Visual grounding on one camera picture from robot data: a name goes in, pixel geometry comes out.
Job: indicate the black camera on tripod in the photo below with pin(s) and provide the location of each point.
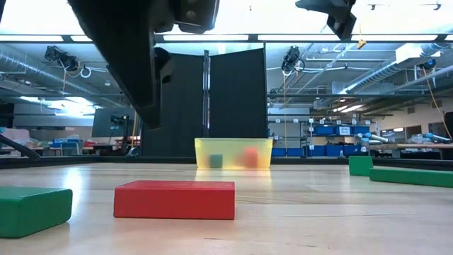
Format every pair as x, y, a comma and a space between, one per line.
118, 118

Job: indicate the silver ventilation duct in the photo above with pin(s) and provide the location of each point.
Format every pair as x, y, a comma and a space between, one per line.
28, 67
382, 71

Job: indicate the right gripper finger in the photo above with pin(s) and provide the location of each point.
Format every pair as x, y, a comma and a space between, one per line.
341, 25

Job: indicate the green cube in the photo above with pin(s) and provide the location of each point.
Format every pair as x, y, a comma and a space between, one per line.
360, 165

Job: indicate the blue ceiling device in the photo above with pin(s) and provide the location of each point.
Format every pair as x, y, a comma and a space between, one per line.
429, 64

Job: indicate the blue storage bin white label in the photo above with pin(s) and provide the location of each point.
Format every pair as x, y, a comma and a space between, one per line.
344, 131

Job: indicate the green rectangular block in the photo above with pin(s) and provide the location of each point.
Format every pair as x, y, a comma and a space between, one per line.
32, 212

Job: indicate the black rig crossbar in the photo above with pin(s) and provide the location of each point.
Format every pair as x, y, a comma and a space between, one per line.
67, 38

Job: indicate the black aluminium table frame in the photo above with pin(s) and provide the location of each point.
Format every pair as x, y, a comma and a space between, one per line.
88, 159

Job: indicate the pale pink box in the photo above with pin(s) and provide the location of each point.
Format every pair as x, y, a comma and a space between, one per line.
14, 136

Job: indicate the yellow hanging hook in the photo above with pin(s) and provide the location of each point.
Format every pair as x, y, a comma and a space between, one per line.
361, 43

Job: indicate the blue plastic crate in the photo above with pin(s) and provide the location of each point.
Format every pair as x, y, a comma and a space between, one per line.
67, 143

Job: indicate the yellow translucent plastic bin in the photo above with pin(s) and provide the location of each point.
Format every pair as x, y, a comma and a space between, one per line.
233, 147

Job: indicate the long green block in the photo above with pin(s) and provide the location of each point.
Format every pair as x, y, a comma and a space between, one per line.
410, 177

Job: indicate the dark blue cube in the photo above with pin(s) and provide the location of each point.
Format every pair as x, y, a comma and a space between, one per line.
216, 161

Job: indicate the wooden workbench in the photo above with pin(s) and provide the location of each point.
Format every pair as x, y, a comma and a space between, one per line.
407, 146

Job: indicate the red cube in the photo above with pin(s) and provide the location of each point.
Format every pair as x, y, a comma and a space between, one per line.
250, 157

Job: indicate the white ceiling fixture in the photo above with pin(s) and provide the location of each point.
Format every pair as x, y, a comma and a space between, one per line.
414, 53

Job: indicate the black box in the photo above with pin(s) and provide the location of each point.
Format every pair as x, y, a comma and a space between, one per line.
6, 115

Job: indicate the metal shelf rack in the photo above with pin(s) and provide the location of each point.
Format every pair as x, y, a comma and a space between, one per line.
308, 141

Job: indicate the dark monitor screen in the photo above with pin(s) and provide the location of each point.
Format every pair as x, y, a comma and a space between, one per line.
102, 124

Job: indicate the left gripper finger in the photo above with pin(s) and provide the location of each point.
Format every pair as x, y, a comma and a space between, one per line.
165, 65
131, 71

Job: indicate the black folding partition screen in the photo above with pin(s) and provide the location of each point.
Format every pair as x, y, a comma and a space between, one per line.
237, 106

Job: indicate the black diagonal frame strut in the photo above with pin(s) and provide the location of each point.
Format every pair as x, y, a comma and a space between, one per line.
17, 148

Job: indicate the red rectangular block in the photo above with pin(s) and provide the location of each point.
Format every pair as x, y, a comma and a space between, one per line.
173, 200

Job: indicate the black ceiling-mounted device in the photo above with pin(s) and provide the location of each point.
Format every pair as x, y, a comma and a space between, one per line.
292, 58
60, 56

